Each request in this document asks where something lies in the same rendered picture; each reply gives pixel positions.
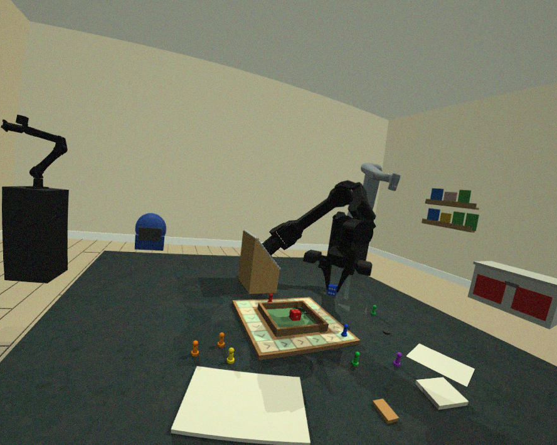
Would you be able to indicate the blue die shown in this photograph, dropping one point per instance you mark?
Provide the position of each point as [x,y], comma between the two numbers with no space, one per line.
[332,290]

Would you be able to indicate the red die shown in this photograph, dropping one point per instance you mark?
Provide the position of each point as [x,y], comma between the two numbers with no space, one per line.
[295,314]

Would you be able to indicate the yellow pawn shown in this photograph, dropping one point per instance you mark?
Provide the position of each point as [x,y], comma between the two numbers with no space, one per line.
[230,359]

